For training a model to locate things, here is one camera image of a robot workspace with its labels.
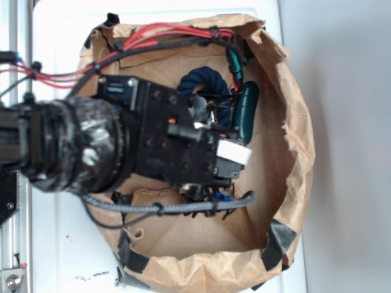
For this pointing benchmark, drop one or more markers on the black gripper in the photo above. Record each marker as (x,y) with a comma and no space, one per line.
(160,139)

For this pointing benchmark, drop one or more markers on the white paper piece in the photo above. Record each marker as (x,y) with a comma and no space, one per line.
(233,152)

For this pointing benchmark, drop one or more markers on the black taped robot arm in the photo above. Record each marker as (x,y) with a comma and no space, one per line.
(93,144)

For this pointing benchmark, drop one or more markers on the dark green toy cucumber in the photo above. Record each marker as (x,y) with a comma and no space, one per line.
(244,112)

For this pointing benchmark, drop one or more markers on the brown paper bag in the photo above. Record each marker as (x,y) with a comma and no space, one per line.
(175,253)

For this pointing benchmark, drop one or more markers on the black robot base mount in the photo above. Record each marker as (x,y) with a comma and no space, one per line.
(8,195)

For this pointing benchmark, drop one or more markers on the aluminium frame rail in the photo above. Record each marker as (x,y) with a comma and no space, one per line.
(16,56)

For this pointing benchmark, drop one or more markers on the aluminium corner bracket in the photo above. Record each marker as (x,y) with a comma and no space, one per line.
(13,281)

